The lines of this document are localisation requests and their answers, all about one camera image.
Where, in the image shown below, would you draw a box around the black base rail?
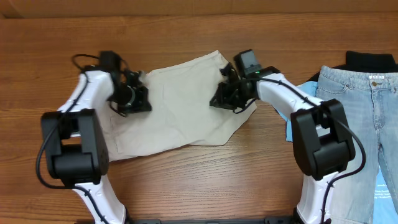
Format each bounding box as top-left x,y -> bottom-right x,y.
132,216 -> 295,224

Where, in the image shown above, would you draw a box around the beige cotton shorts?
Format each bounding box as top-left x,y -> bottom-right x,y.
99,50 -> 257,161

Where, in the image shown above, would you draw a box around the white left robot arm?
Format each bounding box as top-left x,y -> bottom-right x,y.
35,51 -> 152,223

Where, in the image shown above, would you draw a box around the light blue denim jeans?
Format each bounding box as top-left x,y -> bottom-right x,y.
316,66 -> 397,223

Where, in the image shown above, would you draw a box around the black garment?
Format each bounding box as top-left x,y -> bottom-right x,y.
307,50 -> 398,82

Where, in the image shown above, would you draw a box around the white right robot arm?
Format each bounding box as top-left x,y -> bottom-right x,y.
210,50 -> 356,223

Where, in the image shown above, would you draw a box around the light blue t-shirt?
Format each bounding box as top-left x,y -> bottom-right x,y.
273,80 -> 318,142

